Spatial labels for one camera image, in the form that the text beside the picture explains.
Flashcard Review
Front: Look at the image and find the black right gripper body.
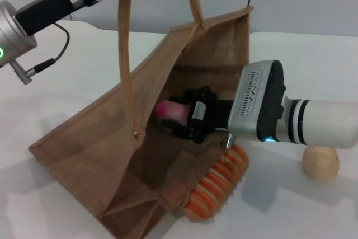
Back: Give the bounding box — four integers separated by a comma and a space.
186, 99, 234, 144

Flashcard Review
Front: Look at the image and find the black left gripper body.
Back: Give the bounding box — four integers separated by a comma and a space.
15, 0, 98, 37

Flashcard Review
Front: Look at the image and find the pink peach toy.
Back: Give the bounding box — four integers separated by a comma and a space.
156, 100, 194, 126

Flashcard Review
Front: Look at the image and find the brown jute handbag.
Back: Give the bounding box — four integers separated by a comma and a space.
27, 0, 255, 239

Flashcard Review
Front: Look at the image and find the orange striped bread toy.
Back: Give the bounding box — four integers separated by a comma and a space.
183, 143, 250, 220

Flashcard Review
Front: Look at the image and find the beige round fruit toy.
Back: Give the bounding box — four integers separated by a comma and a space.
302, 146, 341, 182

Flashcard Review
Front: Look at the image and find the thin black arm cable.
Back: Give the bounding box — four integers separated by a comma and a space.
32, 22, 70, 73

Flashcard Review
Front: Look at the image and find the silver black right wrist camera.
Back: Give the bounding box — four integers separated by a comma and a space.
227, 59, 292, 142

